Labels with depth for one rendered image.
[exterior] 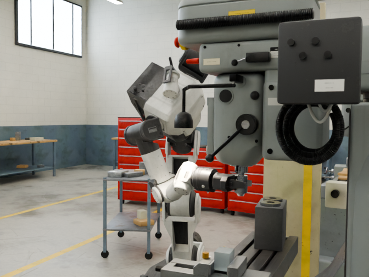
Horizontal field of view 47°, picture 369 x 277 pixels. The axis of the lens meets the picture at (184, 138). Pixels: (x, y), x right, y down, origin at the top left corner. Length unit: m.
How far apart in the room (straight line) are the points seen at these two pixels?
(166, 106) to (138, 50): 10.40
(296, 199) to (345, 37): 2.28
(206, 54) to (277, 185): 1.98
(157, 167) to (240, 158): 0.51
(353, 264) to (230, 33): 0.80
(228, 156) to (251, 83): 0.26
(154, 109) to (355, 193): 0.97
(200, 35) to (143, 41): 10.78
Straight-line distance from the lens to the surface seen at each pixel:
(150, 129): 1.85
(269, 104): 1.40
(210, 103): 1.56
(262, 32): 1.42
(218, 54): 1.46
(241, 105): 1.44
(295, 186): 3.28
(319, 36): 1.14
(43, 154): 11.77
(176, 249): 2.40
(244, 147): 1.45
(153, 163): 1.87
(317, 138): 1.37
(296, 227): 3.34
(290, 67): 1.14
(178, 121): 1.58
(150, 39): 12.14
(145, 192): 7.02
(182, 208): 2.25
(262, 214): 1.90
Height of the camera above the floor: 1.48
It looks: 3 degrees down
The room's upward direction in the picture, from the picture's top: 1 degrees clockwise
